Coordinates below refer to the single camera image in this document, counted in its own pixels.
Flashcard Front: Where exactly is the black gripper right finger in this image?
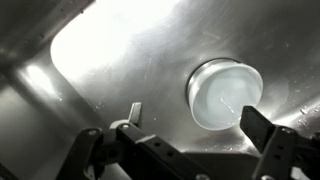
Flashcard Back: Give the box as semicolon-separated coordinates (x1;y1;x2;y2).
239;105;320;180

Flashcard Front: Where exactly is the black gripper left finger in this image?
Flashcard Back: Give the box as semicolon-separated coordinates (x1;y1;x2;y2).
63;101;215;180

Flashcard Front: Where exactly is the small white bowl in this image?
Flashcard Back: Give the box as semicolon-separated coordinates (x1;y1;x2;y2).
186;58;265;132

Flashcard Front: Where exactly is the stainless steel sink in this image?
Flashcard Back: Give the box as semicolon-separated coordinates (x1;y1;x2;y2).
0;0;320;180

